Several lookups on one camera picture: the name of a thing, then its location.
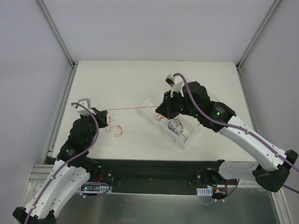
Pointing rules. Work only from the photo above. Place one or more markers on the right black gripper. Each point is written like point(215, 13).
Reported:
point(168, 107)

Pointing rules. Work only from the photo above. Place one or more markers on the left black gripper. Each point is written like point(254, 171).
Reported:
point(99, 116)

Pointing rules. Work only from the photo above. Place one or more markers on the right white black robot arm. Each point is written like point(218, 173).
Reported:
point(272, 165)

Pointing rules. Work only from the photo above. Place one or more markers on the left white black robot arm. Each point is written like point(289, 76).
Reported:
point(70, 171)

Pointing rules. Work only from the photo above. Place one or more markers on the clear plastic compartment tray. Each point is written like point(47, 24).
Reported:
point(181, 130)

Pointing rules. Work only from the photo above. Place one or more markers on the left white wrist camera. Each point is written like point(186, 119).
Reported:
point(82, 106)

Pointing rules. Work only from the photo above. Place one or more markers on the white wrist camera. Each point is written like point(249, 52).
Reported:
point(82, 106)
point(175, 84)

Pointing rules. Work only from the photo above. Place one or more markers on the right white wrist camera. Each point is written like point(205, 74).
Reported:
point(175, 84)

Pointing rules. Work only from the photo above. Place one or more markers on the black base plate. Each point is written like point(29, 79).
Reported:
point(156, 177)

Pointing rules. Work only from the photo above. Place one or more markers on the left white cable duct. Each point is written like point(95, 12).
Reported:
point(94, 189)

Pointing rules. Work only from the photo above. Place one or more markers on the white cable duct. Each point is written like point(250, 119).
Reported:
point(94, 189)
point(205, 191)

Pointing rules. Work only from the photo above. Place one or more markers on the right white cable duct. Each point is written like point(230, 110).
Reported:
point(205, 191)

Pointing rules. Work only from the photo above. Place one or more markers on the left aluminium frame post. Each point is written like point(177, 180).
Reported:
point(55, 32)

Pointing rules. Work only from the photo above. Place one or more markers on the aluminium frame post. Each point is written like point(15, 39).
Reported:
point(259, 31)
point(55, 32)

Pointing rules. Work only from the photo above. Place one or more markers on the right aluminium frame post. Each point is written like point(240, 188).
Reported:
point(259, 31)

